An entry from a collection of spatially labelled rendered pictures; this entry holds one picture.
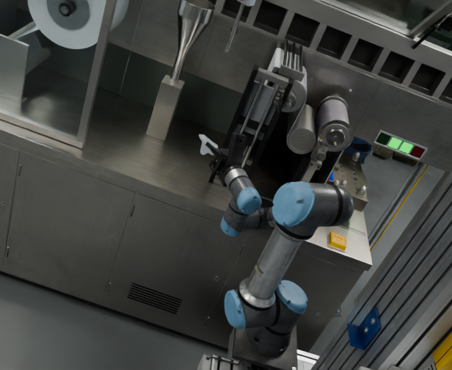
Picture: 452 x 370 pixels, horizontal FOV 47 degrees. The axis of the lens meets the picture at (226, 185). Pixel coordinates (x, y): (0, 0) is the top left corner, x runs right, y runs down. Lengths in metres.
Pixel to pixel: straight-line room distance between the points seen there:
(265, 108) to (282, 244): 0.78
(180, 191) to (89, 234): 0.50
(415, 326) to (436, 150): 1.57
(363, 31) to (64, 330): 1.93
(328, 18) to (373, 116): 0.51
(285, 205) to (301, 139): 0.93
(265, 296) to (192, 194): 0.72
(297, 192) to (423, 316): 0.41
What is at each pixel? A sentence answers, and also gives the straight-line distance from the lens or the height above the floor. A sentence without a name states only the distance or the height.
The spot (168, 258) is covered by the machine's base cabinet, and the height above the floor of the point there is 0.53.
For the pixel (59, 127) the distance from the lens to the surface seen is 2.21.
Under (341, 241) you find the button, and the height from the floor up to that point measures 0.92.
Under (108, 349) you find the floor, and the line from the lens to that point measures 2.66.
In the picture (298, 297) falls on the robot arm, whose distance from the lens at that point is 1.69.
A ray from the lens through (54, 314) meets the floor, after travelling 2.74.
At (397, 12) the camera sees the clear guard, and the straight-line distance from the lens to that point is 2.39.
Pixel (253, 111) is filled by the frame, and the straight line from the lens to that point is 2.10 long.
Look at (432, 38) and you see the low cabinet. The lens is 8.25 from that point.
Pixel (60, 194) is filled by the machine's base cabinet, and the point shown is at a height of 0.67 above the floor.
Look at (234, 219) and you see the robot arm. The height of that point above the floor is 1.14.
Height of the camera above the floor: 2.12
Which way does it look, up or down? 33 degrees down
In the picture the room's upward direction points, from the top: 23 degrees clockwise
